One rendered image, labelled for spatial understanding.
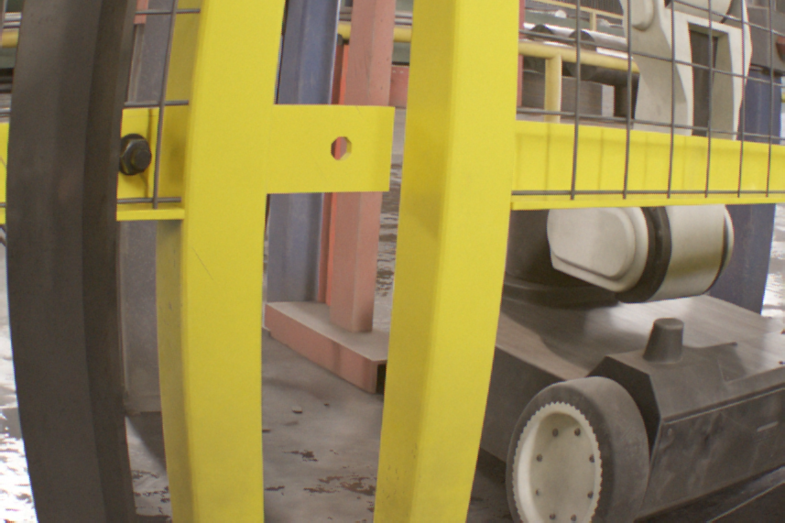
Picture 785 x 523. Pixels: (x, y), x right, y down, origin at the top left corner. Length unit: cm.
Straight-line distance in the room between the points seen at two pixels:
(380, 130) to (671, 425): 44
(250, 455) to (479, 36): 28
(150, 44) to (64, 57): 96
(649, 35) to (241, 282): 70
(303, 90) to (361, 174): 116
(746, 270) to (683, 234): 78
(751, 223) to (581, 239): 76
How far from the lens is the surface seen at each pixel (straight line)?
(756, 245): 201
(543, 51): 490
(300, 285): 188
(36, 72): 38
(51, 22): 38
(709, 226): 126
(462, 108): 65
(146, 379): 142
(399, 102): 755
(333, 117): 66
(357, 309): 168
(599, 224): 126
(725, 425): 104
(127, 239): 136
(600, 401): 95
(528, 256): 143
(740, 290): 200
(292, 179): 65
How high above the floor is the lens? 49
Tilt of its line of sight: 9 degrees down
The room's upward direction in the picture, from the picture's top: 4 degrees clockwise
